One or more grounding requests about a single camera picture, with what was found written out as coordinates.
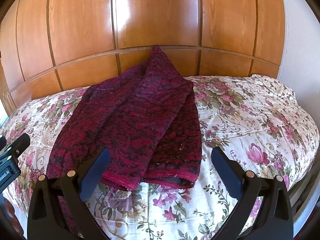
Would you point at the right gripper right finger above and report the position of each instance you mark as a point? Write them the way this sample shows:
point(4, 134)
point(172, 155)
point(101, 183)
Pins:
point(263, 210)

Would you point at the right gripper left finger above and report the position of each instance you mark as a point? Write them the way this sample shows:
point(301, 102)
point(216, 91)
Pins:
point(46, 220)

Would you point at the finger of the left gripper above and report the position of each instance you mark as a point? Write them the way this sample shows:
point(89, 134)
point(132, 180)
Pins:
point(14, 150)

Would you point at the maroon floral knit sweater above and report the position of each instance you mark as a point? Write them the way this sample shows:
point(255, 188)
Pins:
point(148, 121)

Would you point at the floral bedspread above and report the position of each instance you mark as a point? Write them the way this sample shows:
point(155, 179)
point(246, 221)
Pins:
point(255, 120)

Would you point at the bed frame edge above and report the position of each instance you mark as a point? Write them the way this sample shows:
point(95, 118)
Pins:
point(305, 194)

